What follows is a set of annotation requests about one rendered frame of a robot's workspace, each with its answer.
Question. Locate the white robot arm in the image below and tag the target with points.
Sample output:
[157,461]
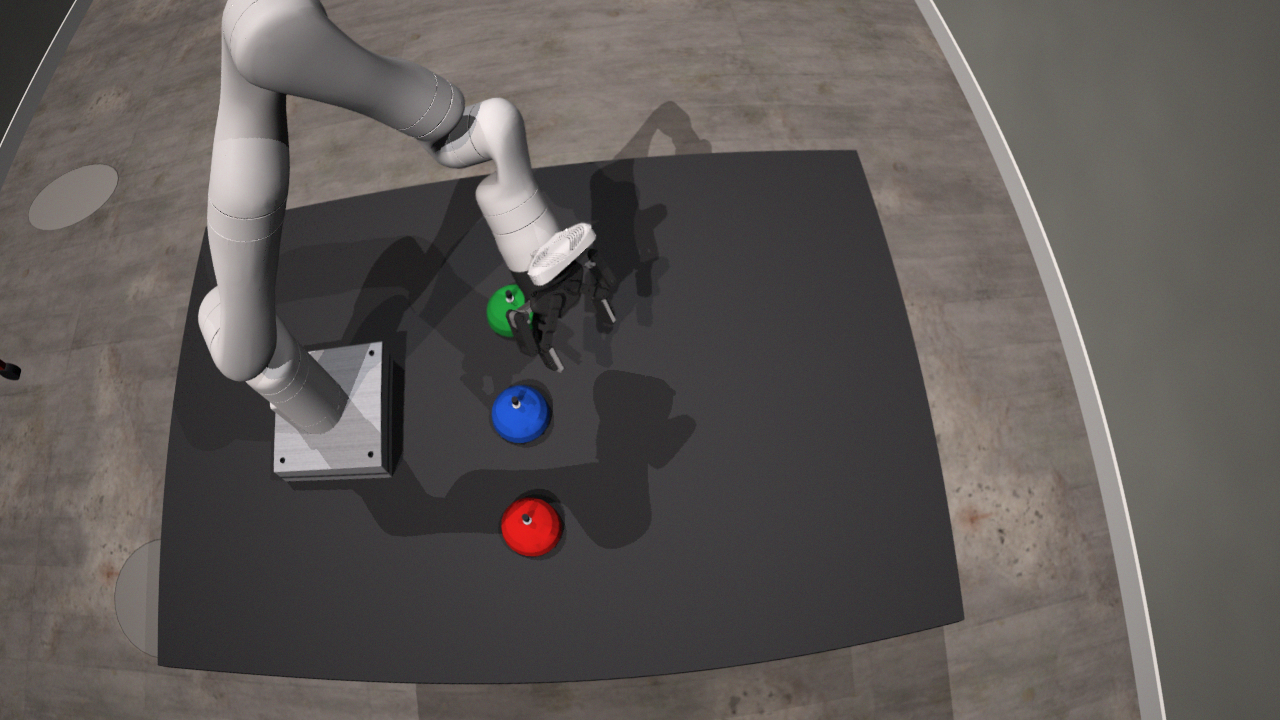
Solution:
[292,47]

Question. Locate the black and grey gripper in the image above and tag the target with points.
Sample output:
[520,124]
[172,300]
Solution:
[547,302]

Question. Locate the red dome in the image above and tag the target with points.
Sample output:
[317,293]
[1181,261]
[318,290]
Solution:
[534,534]

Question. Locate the green dome bell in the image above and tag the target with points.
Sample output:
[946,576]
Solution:
[498,306]

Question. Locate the blue dome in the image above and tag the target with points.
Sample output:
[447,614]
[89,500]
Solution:
[520,414]

